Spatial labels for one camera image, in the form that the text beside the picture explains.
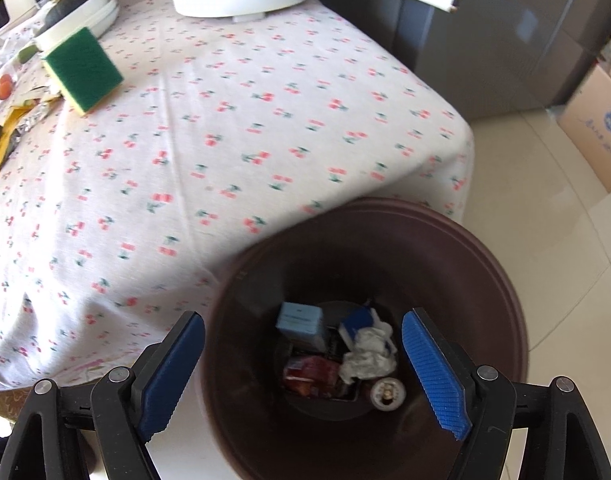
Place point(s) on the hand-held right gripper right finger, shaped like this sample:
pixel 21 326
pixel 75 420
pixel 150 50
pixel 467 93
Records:
pixel 435 375

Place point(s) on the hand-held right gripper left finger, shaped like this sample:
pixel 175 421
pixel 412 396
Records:
pixel 170 375

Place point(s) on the red drink can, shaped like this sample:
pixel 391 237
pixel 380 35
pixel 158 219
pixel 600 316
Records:
pixel 389 391

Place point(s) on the white tissue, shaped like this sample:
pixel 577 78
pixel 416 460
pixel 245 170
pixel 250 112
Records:
pixel 368 355

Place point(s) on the blue tissue box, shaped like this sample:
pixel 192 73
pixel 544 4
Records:
pixel 358 322

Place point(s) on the brown plastic trash bin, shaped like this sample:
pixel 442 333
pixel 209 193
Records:
pixel 265 310

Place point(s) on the red cartoon snack packet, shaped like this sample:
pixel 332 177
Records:
pixel 315 370

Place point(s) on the small light blue carton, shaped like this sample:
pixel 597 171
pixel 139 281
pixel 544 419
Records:
pixel 300 322

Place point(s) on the cherry print tablecloth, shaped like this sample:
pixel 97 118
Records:
pixel 235 135

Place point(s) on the yellow foil wrapper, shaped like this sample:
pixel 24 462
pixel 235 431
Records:
pixel 12 132

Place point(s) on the large cardboard box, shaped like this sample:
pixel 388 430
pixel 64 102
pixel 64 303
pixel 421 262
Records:
pixel 595 130

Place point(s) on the green and yellow sponge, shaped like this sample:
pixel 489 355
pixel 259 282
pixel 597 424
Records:
pixel 80 65

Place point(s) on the small orange fruit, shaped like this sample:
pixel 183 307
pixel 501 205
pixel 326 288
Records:
pixel 5 85

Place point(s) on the grey refrigerator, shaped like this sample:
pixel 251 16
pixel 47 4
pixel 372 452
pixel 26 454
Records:
pixel 510 35

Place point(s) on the small green vegetable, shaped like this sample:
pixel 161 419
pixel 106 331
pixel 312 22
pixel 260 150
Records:
pixel 27 53

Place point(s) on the dark green squash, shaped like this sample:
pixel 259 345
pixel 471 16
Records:
pixel 67 5

